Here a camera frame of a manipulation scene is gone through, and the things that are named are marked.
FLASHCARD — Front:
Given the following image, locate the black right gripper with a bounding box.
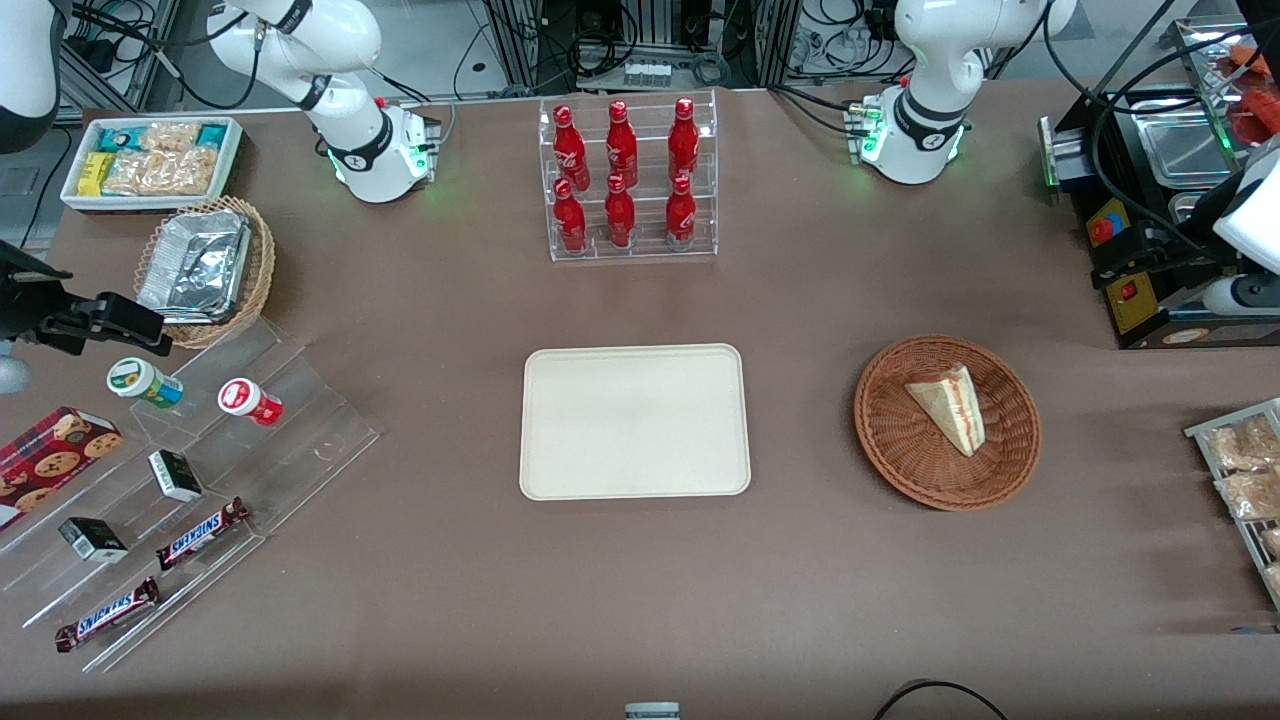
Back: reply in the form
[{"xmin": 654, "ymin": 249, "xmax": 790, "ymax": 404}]
[{"xmin": 0, "ymin": 240, "xmax": 173, "ymax": 357}]

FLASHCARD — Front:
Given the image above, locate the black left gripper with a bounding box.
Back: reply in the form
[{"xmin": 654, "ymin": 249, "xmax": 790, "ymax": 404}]
[{"xmin": 1090, "ymin": 166, "xmax": 1257, "ymax": 295}]

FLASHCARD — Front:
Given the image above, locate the triangular sandwich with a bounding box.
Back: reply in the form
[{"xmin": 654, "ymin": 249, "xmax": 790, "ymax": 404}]
[{"xmin": 905, "ymin": 363, "xmax": 986, "ymax": 458}]

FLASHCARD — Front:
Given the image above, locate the oval wicker basket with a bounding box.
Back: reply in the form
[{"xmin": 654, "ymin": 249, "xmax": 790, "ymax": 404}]
[{"xmin": 133, "ymin": 196, "xmax": 276, "ymax": 350}]

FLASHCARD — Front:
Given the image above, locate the round brown wicker basket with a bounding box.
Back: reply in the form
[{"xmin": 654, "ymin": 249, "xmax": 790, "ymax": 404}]
[{"xmin": 854, "ymin": 334, "xmax": 1042, "ymax": 512}]

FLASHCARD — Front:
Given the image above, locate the beige rectangular serving tray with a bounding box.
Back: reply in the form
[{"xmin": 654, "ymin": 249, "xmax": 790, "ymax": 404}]
[{"xmin": 519, "ymin": 344, "xmax": 752, "ymax": 501}]

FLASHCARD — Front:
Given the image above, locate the black food warmer machine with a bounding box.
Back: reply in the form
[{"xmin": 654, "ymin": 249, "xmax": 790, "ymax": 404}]
[{"xmin": 1038, "ymin": 84, "xmax": 1280, "ymax": 351}]

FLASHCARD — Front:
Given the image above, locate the green-lidded snack cup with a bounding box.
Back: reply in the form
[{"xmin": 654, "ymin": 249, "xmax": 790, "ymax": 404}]
[{"xmin": 107, "ymin": 357, "xmax": 185, "ymax": 410}]

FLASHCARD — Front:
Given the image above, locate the silver foil pouch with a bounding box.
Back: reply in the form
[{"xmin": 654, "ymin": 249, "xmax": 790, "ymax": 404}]
[{"xmin": 137, "ymin": 209, "xmax": 252, "ymax": 324}]

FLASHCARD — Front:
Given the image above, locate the stainless steel pan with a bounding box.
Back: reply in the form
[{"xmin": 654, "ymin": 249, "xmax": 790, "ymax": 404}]
[{"xmin": 1138, "ymin": 113, "xmax": 1243, "ymax": 193}]

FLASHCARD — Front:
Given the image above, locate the red tartan cookie box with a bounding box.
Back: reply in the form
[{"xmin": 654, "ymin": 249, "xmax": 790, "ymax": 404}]
[{"xmin": 0, "ymin": 406, "xmax": 124, "ymax": 532}]

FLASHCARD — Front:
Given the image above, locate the red-lidded snack cup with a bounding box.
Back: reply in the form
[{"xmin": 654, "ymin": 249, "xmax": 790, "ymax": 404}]
[{"xmin": 218, "ymin": 378, "xmax": 284, "ymax": 428}]

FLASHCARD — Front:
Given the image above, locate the small black carton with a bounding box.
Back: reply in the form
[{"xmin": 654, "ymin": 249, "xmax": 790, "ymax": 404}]
[
  {"xmin": 148, "ymin": 450, "xmax": 204, "ymax": 503},
  {"xmin": 58, "ymin": 517, "xmax": 130, "ymax": 564}
]

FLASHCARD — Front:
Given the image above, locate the large clear cracker bag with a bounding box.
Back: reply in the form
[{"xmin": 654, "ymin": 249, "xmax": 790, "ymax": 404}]
[{"xmin": 103, "ymin": 147, "xmax": 220, "ymax": 197}]

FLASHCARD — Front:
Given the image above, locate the small clear cracker bag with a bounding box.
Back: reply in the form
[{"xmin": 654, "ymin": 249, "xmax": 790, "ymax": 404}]
[{"xmin": 139, "ymin": 121, "xmax": 202, "ymax": 153}]

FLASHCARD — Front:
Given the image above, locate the white rectangular snack bin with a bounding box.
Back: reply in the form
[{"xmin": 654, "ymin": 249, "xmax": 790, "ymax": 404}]
[{"xmin": 60, "ymin": 116, "xmax": 244, "ymax": 213}]

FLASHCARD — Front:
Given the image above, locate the clear acrylic stepped stand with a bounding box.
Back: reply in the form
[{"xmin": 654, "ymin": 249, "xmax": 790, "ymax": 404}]
[{"xmin": 0, "ymin": 315, "xmax": 382, "ymax": 673}]

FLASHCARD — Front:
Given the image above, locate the Snickers chocolate bar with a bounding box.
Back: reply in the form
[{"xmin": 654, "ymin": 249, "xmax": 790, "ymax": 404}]
[
  {"xmin": 155, "ymin": 497, "xmax": 251, "ymax": 572},
  {"xmin": 54, "ymin": 577, "xmax": 162, "ymax": 654}
]

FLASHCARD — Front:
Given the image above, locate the red cola bottle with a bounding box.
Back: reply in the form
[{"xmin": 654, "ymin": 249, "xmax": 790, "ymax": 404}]
[
  {"xmin": 665, "ymin": 174, "xmax": 698, "ymax": 248},
  {"xmin": 604, "ymin": 174, "xmax": 637, "ymax": 249},
  {"xmin": 605, "ymin": 100, "xmax": 639, "ymax": 189},
  {"xmin": 553, "ymin": 178, "xmax": 588, "ymax": 254},
  {"xmin": 552, "ymin": 104, "xmax": 591, "ymax": 192},
  {"xmin": 668, "ymin": 97, "xmax": 700, "ymax": 184}
]

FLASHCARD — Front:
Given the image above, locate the clear acrylic bottle rack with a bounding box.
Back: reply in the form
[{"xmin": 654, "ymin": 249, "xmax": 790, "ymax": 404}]
[{"xmin": 538, "ymin": 88, "xmax": 719, "ymax": 263}]

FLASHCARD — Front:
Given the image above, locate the black hanging arm cable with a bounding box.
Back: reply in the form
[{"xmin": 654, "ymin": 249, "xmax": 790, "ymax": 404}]
[{"xmin": 1040, "ymin": 0, "xmax": 1280, "ymax": 256}]

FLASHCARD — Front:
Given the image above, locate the grey wire snack rack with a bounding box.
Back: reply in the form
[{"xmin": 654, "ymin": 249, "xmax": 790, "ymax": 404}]
[{"xmin": 1184, "ymin": 397, "xmax": 1280, "ymax": 613}]

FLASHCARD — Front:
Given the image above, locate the black looped cable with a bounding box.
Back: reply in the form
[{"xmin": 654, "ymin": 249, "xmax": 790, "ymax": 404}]
[{"xmin": 871, "ymin": 679, "xmax": 1012, "ymax": 720}]

